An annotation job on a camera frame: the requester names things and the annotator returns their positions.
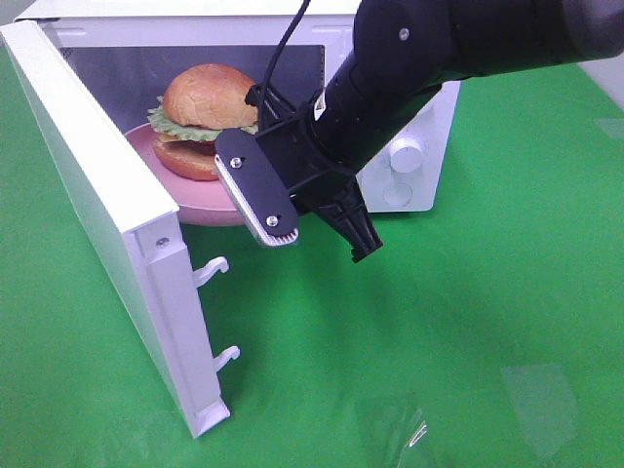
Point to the round microwave door button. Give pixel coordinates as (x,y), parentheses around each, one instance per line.
(397,194)

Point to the white microwave door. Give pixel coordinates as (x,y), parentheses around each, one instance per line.
(97,219)

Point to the burger with lettuce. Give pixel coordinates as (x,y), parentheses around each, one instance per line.
(199,104)

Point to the lower white microwave knob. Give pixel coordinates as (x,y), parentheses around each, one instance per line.
(406,155)

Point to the white microwave oven body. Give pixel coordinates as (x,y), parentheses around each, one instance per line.
(92,69)

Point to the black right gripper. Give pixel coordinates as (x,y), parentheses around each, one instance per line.
(339,143)

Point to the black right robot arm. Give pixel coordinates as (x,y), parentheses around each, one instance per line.
(403,53)

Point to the pink plastic plate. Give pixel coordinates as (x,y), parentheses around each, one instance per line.
(204,203)

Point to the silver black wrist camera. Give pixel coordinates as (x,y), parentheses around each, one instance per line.
(255,189)

